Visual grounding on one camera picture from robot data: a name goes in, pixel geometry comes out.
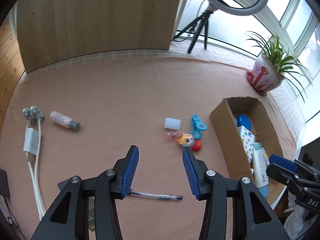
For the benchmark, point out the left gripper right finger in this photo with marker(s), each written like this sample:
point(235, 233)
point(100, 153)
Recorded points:
point(253, 218)

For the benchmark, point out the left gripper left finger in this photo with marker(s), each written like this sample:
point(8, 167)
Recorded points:
point(68, 215)

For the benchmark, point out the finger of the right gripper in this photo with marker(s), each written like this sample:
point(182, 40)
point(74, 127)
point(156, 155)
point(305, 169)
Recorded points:
point(285, 176)
point(282, 162)

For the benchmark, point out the white blue lotion bottle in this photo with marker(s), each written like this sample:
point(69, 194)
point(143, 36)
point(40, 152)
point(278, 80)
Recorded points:
point(261, 179)

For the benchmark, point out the patterned tissue pack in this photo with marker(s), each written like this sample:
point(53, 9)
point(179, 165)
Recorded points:
point(248, 139)

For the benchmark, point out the black gel pen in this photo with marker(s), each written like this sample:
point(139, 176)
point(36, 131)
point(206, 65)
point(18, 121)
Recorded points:
point(155, 196)

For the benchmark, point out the white usb charger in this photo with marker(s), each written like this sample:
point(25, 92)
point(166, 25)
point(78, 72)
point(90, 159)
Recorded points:
point(31, 141)

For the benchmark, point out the white roller massager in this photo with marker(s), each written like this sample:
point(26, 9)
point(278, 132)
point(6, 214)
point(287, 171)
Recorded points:
point(34, 118)

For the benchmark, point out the small pink bottle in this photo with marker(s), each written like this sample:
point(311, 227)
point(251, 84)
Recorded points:
point(64, 121)

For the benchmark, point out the blue round container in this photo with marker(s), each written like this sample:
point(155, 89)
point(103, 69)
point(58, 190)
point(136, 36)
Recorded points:
point(243, 120)

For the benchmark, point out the right white gloved hand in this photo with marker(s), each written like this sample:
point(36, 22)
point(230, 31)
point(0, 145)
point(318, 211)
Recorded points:
point(299, 220)

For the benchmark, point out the black card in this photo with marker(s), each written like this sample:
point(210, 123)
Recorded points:
point(91, 219)

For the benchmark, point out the cardboard box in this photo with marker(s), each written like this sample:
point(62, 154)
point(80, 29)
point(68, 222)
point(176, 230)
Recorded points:
point(222, 118)

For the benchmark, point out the black power adapter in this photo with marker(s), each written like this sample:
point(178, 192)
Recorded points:
point(4, 186)

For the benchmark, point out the light blue plastic clip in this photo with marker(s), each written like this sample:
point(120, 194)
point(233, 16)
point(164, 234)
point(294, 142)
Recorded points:
point(197, 126)

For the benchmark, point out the potted spider plant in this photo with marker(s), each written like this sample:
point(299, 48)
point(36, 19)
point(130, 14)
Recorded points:
point(274, 65)

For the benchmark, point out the pink table cloth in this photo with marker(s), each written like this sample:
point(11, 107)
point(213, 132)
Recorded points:
point(119, 103)

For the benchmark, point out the translucent white cap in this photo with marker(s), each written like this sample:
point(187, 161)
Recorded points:
point(171, 123)

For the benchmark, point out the pine wood panel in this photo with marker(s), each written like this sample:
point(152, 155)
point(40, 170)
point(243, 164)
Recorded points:
point(11, 68)

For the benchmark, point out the black tripod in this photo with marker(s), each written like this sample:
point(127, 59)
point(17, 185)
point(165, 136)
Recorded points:
point(195, 27)

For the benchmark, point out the light wooden board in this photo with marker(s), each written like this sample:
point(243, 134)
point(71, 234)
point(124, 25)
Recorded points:
point(50, 31)

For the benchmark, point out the cartoon dragon keychain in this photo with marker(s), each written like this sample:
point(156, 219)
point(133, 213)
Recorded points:
point(184, 140)

